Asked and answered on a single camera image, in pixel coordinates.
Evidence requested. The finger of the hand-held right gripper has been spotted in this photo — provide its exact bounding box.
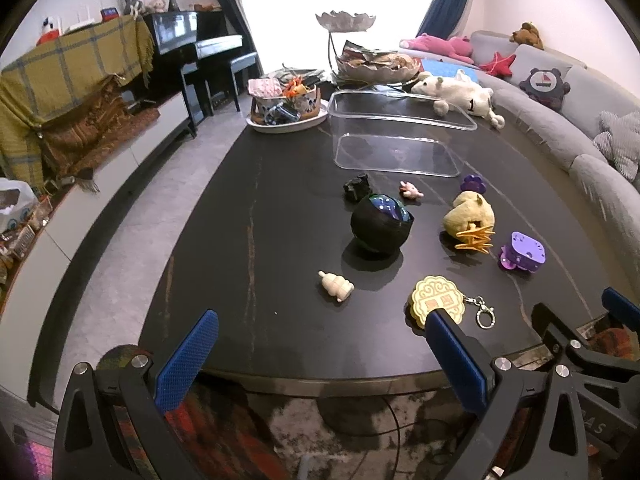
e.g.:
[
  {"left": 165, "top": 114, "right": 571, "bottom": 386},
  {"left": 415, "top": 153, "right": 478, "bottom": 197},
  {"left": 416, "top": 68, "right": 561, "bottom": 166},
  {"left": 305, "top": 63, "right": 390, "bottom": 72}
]
[
  {"left": 532, "top": 302, "right": 640, "bottom": 386},
  {"left": 602, "top": 287, "right": 640, "bottom": 333}
]

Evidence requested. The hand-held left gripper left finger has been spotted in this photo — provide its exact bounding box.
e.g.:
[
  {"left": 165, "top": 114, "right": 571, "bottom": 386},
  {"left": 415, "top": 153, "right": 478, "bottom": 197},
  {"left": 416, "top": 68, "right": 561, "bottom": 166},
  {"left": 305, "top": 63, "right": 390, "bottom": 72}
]
[{"left": 52, "top": 309, "right": 220, "bottom": 480}]

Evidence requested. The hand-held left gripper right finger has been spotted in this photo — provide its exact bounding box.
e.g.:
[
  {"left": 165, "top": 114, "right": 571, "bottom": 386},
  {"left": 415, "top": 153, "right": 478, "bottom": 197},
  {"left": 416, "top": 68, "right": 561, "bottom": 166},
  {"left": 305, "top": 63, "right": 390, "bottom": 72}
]
[{"left": 426, "top": 308, "right": 591, "bottom": 480}]

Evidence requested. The mooncake keychain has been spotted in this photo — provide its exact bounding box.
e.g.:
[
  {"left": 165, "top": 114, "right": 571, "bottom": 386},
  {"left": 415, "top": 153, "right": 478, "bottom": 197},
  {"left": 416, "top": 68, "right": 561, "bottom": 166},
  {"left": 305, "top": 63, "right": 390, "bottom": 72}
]
[{"left": 407, "top": 275, "right": 501, "bottom": 333}]

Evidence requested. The orange spiky toy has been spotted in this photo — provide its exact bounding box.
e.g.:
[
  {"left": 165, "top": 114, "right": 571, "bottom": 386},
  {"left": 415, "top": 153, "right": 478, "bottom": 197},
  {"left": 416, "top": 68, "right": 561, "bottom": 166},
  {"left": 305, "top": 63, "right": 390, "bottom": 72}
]
[{"left": 455, "top": 225, "right": 495, "bottom": 253}]

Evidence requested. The cream spiral toy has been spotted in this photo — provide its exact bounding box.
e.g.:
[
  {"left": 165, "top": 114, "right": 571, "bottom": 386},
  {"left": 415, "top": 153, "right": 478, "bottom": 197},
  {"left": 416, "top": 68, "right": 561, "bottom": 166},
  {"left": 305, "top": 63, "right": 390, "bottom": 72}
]
[{"left": 318, "top": 271, "right": 355, "bottom": 304}]

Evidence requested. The yellow plush toy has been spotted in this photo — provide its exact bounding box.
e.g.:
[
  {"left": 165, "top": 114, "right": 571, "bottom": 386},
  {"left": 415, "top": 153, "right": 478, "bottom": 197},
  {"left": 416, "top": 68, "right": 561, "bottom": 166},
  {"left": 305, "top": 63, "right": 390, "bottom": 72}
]
[{"left": 442, "top": 190, "right": 496, "bottom": 238}]

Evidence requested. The ball with black knit cover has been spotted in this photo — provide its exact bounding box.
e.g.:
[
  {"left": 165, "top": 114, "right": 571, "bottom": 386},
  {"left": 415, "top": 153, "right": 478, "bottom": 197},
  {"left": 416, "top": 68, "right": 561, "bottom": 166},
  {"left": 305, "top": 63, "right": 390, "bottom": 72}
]
[{"left": 350, "top": 192, "right": 416, "bottom": 256}]

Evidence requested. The small black toy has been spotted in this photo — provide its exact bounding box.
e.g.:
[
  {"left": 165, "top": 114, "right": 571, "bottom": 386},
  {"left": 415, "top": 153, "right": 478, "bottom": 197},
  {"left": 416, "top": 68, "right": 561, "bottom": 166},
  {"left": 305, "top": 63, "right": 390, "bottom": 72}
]
[{"left": 342, "top": 173, "right": 372, "bottom": 203}]

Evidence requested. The clear plastic container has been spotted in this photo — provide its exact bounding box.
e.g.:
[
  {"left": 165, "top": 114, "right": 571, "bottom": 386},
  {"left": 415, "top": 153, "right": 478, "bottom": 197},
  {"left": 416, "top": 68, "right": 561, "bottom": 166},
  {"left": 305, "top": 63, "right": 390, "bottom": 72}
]
[{"left": 327, "top": 90, "right": 478, "bottom": 178}]

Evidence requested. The black marble desktop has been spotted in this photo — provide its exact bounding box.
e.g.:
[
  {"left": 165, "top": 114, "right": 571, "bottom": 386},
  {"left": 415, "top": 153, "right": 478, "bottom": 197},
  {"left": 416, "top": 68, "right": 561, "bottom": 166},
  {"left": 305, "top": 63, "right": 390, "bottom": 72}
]
[{"left": 137, "top": 77, "right": 626, "bottom": 396}]

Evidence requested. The patterned rug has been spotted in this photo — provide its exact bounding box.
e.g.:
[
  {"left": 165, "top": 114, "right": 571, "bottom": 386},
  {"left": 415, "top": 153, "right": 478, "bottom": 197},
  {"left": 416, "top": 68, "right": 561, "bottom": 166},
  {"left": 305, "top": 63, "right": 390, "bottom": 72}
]
[{"left": 95, "top": 342, "right": 551, "bottom": 480}]

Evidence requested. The striped star cushion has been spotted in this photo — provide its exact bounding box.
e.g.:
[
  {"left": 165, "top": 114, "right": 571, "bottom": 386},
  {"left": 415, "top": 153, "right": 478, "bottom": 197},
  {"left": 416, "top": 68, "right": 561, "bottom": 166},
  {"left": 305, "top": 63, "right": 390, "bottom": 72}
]
[{"left": 594, "top": 111, "right": 640, "bottom": 183}]

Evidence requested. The white low cabinet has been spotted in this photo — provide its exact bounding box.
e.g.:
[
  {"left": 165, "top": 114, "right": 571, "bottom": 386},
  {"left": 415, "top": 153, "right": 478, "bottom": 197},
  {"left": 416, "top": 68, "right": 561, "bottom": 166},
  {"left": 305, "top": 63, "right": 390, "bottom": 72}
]
[{"left": 0, "top": 92, "right": 198, "bottom": 411}]

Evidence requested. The grey sofa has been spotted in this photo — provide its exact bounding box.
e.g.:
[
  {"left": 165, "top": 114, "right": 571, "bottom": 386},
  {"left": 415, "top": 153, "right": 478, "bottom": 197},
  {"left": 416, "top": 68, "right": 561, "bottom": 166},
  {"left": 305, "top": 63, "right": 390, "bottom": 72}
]
[{"left": 400, "top": 30, "right": 640, "bottom": 281}]

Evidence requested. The white plastic bag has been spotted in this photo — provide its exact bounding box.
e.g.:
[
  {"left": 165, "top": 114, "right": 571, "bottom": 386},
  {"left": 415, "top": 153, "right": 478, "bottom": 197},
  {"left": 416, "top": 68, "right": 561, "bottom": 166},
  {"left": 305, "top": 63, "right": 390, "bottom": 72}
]
[{"left": 0, "top": 177, "right": 38, "bottom": 233}]

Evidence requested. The navy ship wheel cushion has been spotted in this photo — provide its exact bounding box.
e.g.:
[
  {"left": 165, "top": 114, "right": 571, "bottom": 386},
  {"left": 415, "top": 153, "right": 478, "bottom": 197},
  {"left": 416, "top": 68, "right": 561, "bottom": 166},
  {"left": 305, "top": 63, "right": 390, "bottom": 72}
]
[{"left": 518, "top": 66, "right": 571, "bottom": 112}]

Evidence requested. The white plate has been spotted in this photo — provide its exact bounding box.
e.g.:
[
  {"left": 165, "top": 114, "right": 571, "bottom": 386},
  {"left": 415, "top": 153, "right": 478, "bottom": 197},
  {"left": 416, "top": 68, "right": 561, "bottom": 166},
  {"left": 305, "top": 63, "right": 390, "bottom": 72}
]
[{"left": 247, "top": 100, "right": 329, "bottom": 133}]

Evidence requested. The brown patterned cloth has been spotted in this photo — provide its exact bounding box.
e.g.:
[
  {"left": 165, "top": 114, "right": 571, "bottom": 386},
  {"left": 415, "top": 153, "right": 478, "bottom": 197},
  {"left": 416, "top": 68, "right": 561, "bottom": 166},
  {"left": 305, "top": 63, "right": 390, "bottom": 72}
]
[{"left": 42, "top": 77, "right": 161, "bottom": 181}]

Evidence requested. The white plush sheep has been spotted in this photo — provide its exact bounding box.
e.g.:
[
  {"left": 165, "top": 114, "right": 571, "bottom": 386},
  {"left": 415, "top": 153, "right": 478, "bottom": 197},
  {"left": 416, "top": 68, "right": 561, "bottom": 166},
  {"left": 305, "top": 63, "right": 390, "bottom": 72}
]
[{"left": 411, "top": 71, "right": 506, "bottom": 131}]

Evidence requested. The blue toy watch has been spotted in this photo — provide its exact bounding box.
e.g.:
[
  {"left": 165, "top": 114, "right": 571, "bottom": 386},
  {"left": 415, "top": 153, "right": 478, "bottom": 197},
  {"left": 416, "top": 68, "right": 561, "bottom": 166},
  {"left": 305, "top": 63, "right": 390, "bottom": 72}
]
[{"left": 264, "top": 102, "right": 301, "bottom": 123}]

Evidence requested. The red star plush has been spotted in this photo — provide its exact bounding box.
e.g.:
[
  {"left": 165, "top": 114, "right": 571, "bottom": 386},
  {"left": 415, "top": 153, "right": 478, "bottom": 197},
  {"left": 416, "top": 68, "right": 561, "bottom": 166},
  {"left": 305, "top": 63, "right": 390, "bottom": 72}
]
[{"left": 478, "top": 52, "right": 517, "bottom": 78}]

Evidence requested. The pink patterned pouch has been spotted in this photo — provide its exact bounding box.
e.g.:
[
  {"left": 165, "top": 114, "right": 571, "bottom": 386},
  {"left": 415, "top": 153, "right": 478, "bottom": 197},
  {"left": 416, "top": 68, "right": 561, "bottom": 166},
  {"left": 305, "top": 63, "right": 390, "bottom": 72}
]
[{"left": 248, "top": 77, "right": 285, "bottom": 98}]

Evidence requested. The brown teddy bear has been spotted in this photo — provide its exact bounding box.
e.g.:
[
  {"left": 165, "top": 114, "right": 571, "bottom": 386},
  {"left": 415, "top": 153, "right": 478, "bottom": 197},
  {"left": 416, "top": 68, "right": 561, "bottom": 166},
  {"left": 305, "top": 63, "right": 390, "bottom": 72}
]
[{"left": 510, "top": 22, "right": 544, "bottom": 50}]

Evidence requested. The black piano bench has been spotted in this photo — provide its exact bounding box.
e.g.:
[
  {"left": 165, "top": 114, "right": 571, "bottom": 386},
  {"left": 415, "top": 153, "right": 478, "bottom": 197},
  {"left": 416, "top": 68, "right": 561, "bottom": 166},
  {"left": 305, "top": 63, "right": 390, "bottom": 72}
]
[{"left": 180, "top": 52, "right": 261, "bottom": 116}]

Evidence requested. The grey plastic bag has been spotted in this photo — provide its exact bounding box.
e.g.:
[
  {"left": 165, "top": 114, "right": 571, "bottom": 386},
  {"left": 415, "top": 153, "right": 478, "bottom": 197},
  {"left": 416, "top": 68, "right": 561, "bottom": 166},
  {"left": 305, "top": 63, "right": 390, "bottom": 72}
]
[{"left": 270, "top": 64, "right": 326, "bottom": 83}]

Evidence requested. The pink plush toy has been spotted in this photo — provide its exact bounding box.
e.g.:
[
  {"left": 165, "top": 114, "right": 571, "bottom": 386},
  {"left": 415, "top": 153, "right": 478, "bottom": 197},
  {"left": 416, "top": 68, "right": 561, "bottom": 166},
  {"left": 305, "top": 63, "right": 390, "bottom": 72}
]
[{"left": 400, "top": 33, "right": 475, "bottom": 65}]

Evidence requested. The pile of snack packets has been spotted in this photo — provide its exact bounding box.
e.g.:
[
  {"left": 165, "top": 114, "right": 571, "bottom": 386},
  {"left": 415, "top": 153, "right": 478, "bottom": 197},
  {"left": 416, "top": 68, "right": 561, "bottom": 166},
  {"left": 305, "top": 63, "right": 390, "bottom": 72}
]
[{"left": 340, "top": 40, "right": 421, "bottom": 68}]

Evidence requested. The yellow plaid blanket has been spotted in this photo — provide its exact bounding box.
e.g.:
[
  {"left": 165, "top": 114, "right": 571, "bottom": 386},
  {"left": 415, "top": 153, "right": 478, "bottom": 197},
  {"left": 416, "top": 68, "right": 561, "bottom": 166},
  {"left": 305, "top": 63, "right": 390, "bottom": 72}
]
[{"left": 0, "top": 16, "right": 155, "bottom": 186}]

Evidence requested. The black piano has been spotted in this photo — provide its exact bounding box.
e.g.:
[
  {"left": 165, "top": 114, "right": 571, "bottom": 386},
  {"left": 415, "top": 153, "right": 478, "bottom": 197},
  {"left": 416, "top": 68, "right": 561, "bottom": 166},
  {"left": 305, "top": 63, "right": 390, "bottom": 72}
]
[{"left": 142, "top": 10, "right": 244, "bottom": 126}]

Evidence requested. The white router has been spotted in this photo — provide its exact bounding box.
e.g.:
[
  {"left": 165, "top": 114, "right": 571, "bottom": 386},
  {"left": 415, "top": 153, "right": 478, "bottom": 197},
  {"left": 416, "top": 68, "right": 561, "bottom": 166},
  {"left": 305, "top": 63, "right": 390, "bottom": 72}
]
[{"left": 65, "top": 5, "right": 98, "bottom": 31}]

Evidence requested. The white and red dog toy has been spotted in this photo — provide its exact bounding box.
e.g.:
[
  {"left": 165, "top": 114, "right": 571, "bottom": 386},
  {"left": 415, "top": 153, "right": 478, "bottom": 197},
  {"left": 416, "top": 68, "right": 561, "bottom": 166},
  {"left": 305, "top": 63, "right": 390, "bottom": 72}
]
[{"left": 36, "top": 16, "right": 62, "bottom": 46}]

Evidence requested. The silver lotus fruit stand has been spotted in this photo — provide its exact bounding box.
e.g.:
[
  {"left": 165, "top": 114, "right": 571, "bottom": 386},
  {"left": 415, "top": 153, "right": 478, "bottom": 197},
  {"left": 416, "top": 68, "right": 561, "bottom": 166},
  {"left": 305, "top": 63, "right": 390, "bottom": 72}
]
[{"left": 315, "top": 10, "right": 426, "bottom": 86}]

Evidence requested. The black cable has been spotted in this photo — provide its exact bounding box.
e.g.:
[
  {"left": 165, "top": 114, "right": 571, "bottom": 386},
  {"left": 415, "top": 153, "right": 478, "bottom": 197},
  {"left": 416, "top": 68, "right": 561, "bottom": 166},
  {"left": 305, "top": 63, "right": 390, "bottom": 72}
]
[{"left": 377, "top": 394, "right": 403, "bottom": 480}]

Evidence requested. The floral basket with wooden handle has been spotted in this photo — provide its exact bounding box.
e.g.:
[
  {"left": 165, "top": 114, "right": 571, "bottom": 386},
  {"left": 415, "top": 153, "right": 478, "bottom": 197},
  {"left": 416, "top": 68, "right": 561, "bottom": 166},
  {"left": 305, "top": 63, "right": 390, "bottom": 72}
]
[{"left": 250, "top": 85, "right": 321, "bottom": 123}]

